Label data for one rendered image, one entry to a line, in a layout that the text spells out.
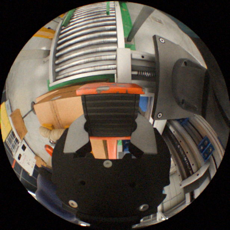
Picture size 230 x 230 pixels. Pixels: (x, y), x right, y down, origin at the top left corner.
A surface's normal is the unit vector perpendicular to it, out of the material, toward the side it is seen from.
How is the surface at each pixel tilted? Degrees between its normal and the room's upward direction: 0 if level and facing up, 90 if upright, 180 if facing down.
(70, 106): 0
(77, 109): 0
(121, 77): 0
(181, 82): 73
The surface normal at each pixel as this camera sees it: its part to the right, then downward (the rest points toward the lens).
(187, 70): -0.87, -0.16
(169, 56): 0.02, 0.50
